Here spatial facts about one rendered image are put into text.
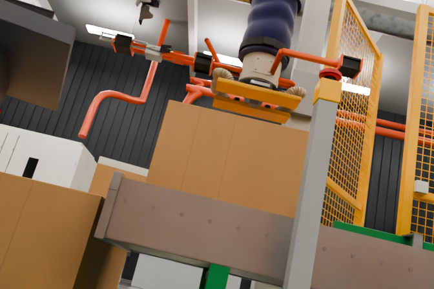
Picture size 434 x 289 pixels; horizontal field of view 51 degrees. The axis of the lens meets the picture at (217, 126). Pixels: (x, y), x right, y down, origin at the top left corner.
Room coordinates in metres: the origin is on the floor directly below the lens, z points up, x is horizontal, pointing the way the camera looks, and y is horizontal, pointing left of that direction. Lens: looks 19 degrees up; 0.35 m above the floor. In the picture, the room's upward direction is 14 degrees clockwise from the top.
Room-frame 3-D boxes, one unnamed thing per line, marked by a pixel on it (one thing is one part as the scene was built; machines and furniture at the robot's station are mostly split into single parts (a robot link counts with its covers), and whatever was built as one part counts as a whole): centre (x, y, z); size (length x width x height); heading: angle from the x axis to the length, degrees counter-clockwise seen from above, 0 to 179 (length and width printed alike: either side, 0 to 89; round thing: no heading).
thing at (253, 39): (1.77, -0.13, 1.33); 0.23 x 0.23 x 0.04
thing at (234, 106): (1.86, -0.13, 1.11); 0.34 x 0.10 x 0.05; 90
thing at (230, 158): (1.77, -0.11, 0.75); 0.60 x 0.40 x 0.40; 88
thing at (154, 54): (1.77, 0.34, 1.21); 0.07 x 0.07 x 0.04; 0
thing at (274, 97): (1.67, -0.13, 1.11); 0.34 x 0.10 x 0.05; 90
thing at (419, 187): (2.13, -1.05, 1.02); 0.06 x 0.03 x 0.06; 89
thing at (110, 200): (1.77, 0.26, 0.47); 0.70 x 0.03 x 0.15; 179
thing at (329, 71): (1.26, -0.31, 1.02); 0.07 x 0.07 x 0.04
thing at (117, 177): (1.77, 0.26, 0.58); 0.70 x 0.03 x 0.06; 179
